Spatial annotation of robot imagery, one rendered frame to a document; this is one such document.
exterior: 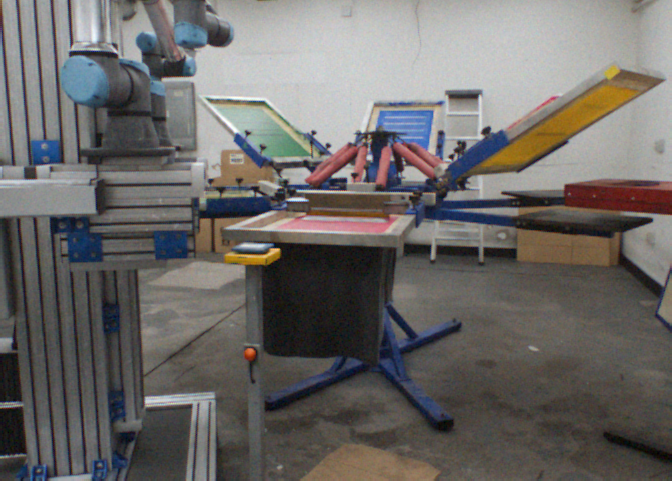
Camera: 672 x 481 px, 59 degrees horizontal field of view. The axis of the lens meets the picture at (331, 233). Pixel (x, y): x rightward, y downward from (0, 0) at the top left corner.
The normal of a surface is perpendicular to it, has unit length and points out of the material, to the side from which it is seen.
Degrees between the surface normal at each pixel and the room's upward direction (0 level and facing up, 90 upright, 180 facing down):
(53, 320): 90
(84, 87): 98
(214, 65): 90
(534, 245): 75
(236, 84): 90
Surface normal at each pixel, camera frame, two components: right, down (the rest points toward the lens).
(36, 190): 0.18, 0.16
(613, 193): -0.69, 0.14
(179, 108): -0.24, 0.15
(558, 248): -0.22, -0.10
